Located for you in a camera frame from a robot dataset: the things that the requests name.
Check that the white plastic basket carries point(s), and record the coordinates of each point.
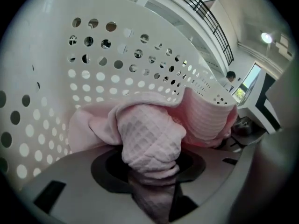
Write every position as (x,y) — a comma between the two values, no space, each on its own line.
(58,78)

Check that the round ceiling lamp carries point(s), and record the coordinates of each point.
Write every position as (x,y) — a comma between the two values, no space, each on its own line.
(266,37)

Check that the right hand-held gripper camera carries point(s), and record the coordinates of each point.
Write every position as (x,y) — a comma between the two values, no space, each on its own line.
(243,127)

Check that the black balcony railing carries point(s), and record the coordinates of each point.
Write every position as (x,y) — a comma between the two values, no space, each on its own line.
(230,59)

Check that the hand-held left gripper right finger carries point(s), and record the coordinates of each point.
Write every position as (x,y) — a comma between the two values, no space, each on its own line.
(194,167)

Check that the pink clothes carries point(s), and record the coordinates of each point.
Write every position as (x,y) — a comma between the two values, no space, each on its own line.
(151,136)

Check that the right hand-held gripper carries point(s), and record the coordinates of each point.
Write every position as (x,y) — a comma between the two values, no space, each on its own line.
(261,101)

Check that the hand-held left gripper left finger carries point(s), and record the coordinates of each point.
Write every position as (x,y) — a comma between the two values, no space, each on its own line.
(105,171)

